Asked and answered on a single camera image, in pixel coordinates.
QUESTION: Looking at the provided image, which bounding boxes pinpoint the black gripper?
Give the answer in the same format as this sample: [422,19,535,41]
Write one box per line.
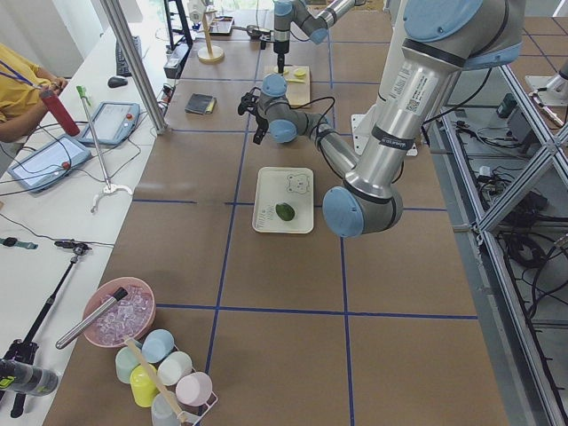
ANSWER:
[273,40,289,74]
[253,106,269,145]

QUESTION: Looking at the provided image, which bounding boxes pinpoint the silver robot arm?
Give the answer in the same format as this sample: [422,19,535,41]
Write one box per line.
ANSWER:
[272,0,366,74]
[239,1,525,237]

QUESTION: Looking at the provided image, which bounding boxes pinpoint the pink bowl with ice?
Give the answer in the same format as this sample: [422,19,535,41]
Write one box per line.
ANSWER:
[83,277,156,348]

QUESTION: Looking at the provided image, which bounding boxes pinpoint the wooden cutting board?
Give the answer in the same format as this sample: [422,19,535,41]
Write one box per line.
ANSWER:
[261,65,311,107]

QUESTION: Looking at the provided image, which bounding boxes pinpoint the metal scoop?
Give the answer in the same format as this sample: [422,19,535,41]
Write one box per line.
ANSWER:
[232,25,271,40]

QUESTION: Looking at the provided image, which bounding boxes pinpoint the white rectangular tray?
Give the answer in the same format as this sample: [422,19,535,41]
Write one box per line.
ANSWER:
[252,167,314,234]

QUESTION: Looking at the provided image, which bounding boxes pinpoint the grey folded cloth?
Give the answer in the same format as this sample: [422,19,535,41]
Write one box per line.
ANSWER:
[185,93,217,115]

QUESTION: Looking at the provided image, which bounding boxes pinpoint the wooden mug tree stand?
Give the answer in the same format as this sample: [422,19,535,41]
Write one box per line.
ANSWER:
[197,12,225,64]

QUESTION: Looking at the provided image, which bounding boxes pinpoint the green avocado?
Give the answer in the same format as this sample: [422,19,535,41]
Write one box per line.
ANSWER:
[275,202,296,222]

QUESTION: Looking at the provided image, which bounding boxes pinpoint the blue teach pendant far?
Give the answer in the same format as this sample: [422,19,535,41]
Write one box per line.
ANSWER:
[91,101,141,146]

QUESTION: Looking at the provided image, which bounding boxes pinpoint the blue teach pendant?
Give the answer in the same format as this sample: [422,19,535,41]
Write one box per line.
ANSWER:
[8,136,91,193]
[91,101,141,146]

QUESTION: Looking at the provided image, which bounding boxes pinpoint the black computer mouse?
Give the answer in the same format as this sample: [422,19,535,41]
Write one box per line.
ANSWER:
[107,75,128,89]

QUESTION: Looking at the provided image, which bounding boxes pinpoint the reacher grabber tool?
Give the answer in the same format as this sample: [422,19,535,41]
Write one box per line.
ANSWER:
[76,85,133,214]

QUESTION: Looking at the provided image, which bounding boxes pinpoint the metal muddler rod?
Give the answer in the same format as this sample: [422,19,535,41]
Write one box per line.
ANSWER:
[55,287,128,350]

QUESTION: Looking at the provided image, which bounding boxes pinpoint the red bottle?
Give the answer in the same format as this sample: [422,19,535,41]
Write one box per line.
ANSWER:
[39,89,80,137]

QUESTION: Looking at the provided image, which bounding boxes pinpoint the blue teach pendant near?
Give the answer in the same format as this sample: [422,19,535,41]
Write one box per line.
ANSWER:
[8,136,91,193]

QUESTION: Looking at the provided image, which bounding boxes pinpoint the blue cup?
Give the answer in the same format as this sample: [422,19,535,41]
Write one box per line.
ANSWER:
[142,329,175,364]

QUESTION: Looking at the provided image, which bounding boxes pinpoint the person in yellow shirt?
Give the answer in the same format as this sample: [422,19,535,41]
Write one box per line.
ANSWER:
[1,43,68,143]

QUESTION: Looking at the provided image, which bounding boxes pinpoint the white cup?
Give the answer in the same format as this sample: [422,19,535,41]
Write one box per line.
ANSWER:
[157,351,193,386]

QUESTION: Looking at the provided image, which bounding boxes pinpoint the pink cup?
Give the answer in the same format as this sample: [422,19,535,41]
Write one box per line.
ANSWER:
[175,372,213,406]

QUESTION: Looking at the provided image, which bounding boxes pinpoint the green cup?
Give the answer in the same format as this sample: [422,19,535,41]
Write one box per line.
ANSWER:
[114,346,139,384]

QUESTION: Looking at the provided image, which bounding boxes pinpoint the smart watch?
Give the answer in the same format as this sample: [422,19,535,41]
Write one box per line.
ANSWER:
[0,237,38,249]

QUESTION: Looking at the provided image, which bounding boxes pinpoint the yellow cup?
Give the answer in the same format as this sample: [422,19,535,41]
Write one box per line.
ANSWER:
[130,365,160,408]

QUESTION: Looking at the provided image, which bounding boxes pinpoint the grey cup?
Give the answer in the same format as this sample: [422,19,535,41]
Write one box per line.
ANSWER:
[151,394,181,426]

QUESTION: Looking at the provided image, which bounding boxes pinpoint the black tripod stick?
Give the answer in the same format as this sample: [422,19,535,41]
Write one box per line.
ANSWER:
[1,241,91,418]

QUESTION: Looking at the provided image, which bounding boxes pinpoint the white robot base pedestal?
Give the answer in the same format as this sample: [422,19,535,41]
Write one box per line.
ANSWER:
[351,0,407,154]

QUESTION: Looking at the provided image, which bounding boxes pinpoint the aluminium frame post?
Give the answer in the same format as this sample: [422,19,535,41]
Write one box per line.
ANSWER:
[100,0,167,135]

